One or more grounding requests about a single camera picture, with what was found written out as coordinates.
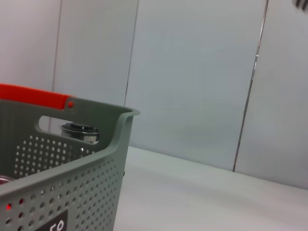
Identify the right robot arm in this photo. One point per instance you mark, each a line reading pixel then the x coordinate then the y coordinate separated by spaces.
pixel 302 4

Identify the grey perforated storage basket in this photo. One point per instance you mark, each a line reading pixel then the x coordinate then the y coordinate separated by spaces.
pixel 84 180

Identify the glass teacup black sleeve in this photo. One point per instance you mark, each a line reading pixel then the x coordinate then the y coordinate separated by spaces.
pixel 3 180

